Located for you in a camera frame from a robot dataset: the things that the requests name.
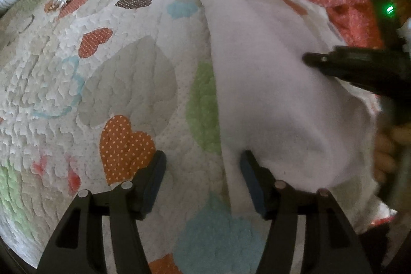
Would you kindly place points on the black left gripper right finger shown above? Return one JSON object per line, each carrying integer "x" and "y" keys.
{"x": 330, "y": 243}

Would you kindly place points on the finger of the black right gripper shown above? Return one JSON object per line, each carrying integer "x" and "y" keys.
{"x": 325, "y": 63}

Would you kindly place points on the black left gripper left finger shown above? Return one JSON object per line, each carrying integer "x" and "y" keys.
{"x": 95, "y": 222}

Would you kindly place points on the white garment with grey band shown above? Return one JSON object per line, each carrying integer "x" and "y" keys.
{"x": 309, "y": 130}

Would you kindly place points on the person's right hand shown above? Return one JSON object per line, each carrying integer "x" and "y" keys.
{"x": 387, "y": 142}

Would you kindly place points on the heart-patterned quilted bedspread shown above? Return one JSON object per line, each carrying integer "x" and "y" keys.
{"x": 147, "y": 64}

